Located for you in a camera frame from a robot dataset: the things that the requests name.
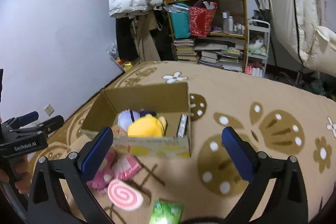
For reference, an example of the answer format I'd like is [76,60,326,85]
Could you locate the pink strawberry bear plush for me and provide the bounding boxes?
[87,151,116,190]

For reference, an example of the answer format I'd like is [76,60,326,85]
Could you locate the white-haired plush doll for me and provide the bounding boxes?
[117,109,149,131]

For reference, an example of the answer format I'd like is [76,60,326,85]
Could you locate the green tissue pack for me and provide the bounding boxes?
[149,201,184,224]

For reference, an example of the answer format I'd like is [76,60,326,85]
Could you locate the black card pack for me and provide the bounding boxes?
[177,114,188,138]

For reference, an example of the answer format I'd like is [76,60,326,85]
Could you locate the person's left hand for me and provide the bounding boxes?
[0,154,32,196]

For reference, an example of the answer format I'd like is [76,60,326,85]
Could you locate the pink swirl roll pillow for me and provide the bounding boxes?
[107,179,144,211]

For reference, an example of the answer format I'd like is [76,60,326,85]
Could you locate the pink wrapped plush packet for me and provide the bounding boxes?
[112,155,142,181]

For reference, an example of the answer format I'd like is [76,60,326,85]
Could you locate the beige patterned carpet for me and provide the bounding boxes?
[30,61,335,223]

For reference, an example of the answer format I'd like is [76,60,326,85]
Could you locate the plastic bag with toys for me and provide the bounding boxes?
[106,43,133,72]

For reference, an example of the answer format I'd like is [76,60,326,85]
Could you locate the yellow plush toy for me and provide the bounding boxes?
[127,114,167,138]

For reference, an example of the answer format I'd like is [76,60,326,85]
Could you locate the open cardboard box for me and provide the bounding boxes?
[81,82,191,158]

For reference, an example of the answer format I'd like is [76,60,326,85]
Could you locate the beige hanging trousers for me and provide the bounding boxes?
[133,15,161,63]

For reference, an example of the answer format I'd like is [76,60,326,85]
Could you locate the stack of books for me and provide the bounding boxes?
[173,38,199,63]

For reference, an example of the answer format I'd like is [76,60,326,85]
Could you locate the white metal cart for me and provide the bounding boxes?
[244,19,271,78]

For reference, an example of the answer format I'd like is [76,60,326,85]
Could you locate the teal gift bag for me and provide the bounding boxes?
[168,3,190,39]

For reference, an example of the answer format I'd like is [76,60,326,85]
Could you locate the red gift bag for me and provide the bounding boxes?
[189,0,218,37]

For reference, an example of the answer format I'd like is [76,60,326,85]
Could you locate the wooden bookshelf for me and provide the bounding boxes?
[163,0,247,72]

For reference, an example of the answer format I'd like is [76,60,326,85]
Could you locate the cream duvet on rack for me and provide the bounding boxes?
[268,0,335,76]

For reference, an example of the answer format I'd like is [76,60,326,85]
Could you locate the upper wall socket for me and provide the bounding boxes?
[44,104,55,116]

